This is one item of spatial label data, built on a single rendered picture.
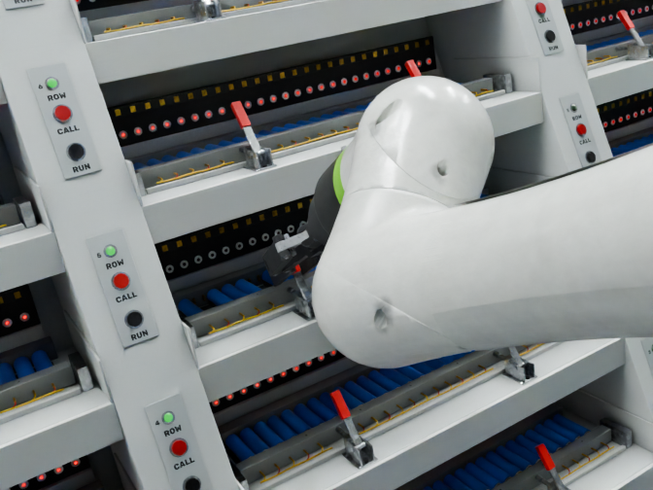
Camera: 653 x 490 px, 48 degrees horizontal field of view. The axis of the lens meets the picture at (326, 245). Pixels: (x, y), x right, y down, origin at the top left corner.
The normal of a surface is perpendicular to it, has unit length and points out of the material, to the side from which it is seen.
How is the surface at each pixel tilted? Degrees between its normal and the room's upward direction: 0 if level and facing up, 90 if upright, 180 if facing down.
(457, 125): 86
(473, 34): 90
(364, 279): 68
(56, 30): 90
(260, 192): 110
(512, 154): 90
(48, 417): 20
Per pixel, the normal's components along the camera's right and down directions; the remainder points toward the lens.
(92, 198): 0.41, -0.13
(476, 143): 0.65, -0.02
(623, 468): -0.17, -0.93
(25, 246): 0.50, 0.20
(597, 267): -0.79, 0.25
